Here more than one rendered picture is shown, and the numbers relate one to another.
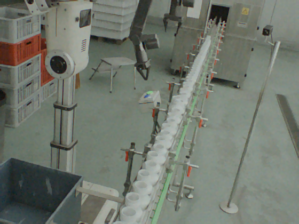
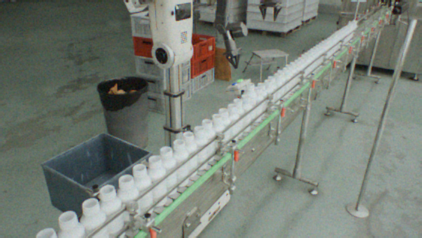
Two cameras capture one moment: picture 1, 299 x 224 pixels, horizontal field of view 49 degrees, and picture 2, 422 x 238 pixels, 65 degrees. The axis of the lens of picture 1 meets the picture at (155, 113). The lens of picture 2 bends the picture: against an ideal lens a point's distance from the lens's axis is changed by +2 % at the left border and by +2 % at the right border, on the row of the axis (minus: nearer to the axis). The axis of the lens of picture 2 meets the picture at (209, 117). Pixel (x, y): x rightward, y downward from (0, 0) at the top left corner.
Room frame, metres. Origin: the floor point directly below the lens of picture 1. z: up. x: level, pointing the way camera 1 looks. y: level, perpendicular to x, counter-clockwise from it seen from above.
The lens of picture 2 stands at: (0.07, -0.47, 1.72)
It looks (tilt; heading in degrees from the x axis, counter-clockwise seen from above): 27 degrees down; 24
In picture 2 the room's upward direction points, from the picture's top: 1 degrees clockwise
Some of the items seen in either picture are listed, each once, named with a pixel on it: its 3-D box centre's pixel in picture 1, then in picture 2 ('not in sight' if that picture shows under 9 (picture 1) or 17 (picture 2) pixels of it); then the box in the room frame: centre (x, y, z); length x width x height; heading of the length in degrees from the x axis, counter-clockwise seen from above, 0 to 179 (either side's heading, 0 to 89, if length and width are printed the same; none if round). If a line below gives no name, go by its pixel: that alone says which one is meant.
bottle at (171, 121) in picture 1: (167, 137); (231, 123); (1.21, -0.07, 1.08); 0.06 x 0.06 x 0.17
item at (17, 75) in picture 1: (10, 66); (163, 60); (3.28, 1.57, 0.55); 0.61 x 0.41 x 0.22; 178
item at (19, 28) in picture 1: (9, 23); (161, 22); (3.28, 1.58, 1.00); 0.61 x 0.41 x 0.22; 178
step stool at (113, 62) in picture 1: (113, 71); (264, 64); (4.78, 0.72, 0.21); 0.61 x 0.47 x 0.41; 44
